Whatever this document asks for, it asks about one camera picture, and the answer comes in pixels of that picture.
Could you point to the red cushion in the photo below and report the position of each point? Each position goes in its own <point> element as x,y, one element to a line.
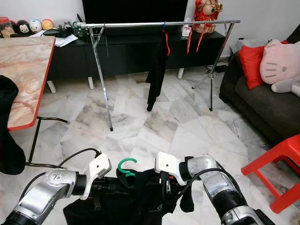
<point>251,65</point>

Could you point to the red laughing Buddha statue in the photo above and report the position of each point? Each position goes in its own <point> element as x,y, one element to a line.
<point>206,17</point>

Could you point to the orange round plush toy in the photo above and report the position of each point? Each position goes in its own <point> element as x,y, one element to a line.
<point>47,24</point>

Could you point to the red plastic stool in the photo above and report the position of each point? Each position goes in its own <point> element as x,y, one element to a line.
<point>274,159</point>

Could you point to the white paper stack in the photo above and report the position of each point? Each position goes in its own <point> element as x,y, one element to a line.
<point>64,40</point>

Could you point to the white round plush toy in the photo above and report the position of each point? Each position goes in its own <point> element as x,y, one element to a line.
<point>35,25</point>

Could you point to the white pink tissue pack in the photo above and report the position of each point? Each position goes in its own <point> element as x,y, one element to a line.
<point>186,30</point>

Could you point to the grey Totoro plush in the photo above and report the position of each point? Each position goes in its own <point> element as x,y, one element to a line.
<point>286,88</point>

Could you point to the dark grey fabric sofa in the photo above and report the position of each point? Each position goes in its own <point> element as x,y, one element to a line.
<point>262,108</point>

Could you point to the dark mug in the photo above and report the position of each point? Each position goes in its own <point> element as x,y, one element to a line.
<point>80,29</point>

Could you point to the small grey green figurine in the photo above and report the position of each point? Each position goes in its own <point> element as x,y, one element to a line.
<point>67,25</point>

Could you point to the jar with red lid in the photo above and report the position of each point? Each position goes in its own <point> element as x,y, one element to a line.
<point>7,27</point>

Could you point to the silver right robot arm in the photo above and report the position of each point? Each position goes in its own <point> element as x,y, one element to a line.
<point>225,190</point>

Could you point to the pink cat face pillow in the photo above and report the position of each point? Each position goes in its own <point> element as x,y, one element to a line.
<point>281,63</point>

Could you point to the black pouch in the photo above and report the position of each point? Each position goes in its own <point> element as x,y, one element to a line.
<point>56,32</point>

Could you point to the green plastic hanger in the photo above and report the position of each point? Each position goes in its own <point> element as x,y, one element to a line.
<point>122,168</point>

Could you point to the black television console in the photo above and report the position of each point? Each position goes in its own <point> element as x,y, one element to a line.
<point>126,56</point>

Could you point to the blue plastic hanger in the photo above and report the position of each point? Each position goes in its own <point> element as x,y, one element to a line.
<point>165,24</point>

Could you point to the black garment yellow-green mark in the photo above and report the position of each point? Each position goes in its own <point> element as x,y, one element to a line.
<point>131,206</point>

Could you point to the steel clothes rack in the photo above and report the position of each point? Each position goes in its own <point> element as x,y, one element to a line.
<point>131,25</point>

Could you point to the plain black garment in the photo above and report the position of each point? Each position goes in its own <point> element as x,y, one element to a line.
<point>9,150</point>

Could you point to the black flat television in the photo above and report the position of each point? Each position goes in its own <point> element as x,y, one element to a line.
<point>133,10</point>

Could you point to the grey cloth bundle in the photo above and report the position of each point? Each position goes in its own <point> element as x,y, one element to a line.
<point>248,44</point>

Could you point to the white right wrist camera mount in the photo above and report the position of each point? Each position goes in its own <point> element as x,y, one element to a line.
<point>166,162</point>

